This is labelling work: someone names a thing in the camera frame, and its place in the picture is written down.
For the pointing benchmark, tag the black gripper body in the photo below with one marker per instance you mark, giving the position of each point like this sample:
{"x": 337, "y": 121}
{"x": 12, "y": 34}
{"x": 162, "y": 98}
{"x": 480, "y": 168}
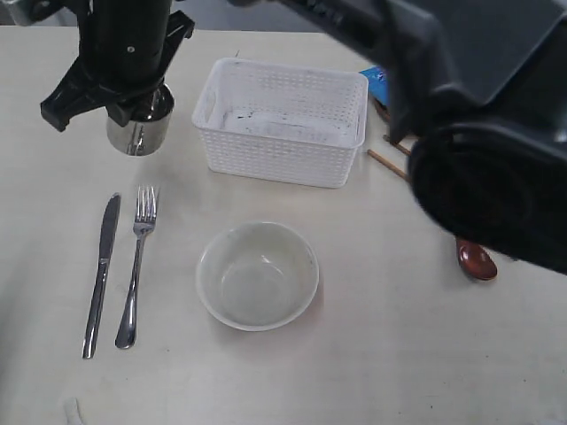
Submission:
{"x": 125, "y": 49}

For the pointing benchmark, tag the silver metal moka pot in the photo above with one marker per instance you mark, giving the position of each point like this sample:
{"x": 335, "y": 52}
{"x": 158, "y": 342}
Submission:
{"x": 146, "y": 130}

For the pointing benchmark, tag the silver metal knife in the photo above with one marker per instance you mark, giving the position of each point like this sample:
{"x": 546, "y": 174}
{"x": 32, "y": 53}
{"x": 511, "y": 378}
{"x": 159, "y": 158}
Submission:
{"x": 105, "y": 250}

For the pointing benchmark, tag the silver metal fork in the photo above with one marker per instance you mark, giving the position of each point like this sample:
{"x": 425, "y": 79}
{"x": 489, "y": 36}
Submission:
{"x": 144, "y": 223}

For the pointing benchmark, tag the white perforated plastic basket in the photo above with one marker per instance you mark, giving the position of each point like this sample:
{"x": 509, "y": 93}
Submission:
{"x": 280, "y": 123}

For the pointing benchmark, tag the blue Lay's chips bag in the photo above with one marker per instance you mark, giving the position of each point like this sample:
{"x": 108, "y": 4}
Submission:
{"x": 377, "y": 83}

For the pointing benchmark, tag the white ceramic bowl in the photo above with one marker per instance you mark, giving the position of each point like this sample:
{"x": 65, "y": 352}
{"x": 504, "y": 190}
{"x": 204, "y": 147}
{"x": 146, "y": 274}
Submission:
{"x": 258, "y": 276}

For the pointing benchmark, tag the brown wooden plate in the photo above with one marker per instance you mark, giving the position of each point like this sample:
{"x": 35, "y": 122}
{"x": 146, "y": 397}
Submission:
{"x": 382, "y": 110}

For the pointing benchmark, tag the brown wooden chopstick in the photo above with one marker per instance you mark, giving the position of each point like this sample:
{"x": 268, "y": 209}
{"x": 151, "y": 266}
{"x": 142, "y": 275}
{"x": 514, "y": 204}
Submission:
{"x": 397, "y": 146}
{"x": 387, "y": 164}

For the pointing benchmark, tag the dark red wooden spoon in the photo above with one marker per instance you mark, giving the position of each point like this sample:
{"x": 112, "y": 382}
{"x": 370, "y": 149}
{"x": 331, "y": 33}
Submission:
{"x": 475, "y": 261}

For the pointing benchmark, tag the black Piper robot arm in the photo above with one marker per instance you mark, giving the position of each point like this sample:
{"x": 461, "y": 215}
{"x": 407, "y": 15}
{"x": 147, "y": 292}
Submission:
{"x": 480, "y": 84}

